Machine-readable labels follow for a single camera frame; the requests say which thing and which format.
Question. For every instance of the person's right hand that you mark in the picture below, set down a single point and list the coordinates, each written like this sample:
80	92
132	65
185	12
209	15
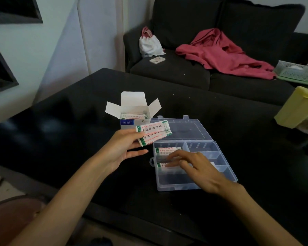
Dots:
205	174

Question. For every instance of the person's left hand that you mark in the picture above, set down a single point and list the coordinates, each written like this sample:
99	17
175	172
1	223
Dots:
116	151

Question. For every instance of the person's right thumb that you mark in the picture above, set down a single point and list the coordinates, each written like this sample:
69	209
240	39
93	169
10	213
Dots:
186	169

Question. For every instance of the person's left little finger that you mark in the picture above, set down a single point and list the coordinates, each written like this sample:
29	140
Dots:
137	153

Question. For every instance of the person's right middle finger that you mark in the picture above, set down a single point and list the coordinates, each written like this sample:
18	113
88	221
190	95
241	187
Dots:
182	154

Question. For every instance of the person's left thumb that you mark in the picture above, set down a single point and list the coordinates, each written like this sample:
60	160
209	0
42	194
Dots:
132	133

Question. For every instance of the adhesive bandage strip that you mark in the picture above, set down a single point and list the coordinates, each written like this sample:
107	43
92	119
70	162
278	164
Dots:
154	126
166	151
161	165
156	137

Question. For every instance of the person's right forearm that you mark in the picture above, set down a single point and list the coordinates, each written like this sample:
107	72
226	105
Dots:
256	217

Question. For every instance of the person's left forearm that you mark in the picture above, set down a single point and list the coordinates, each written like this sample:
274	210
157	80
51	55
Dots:
64	202

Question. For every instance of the clear plastic organizer box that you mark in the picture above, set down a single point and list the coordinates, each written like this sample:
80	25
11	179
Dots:
192	140

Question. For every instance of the stack of wrapped bandages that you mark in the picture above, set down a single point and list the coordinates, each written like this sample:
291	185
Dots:
133	116

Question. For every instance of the open white cardboard box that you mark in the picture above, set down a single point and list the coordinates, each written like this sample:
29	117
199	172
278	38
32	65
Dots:
133	107

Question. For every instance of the dark grey sofa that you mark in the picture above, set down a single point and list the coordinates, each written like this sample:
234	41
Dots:
174	71

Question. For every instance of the small white card pack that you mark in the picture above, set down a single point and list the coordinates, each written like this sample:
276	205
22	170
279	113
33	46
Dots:
157	60

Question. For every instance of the red garment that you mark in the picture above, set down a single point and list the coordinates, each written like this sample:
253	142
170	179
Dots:
220	53

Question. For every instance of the yellow plastic container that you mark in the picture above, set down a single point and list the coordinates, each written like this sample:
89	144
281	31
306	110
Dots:
295	107

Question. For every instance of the dark grey sofa back cushion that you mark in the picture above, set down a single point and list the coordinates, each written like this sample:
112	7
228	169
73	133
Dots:
184	23
261	30

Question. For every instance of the white plastic mesh basket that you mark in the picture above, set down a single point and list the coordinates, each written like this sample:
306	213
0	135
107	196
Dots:
292	71

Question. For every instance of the green plastic tray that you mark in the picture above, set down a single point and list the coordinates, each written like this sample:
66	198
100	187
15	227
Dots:
302	81

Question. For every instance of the reddish brown stool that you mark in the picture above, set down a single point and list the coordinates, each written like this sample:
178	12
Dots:
12	220

